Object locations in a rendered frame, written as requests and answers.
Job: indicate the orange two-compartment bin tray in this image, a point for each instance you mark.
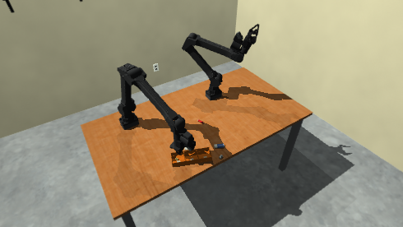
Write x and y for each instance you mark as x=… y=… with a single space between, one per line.
x=191 y=157

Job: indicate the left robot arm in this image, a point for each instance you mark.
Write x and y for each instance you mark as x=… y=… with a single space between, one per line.
x=236 y=53

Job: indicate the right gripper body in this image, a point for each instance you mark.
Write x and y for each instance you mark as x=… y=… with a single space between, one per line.
x=173 y=146

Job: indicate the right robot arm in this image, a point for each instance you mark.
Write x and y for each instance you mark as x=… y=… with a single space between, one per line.
x=135 y=76

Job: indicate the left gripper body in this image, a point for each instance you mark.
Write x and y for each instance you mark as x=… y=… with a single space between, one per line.
x=249 y=44

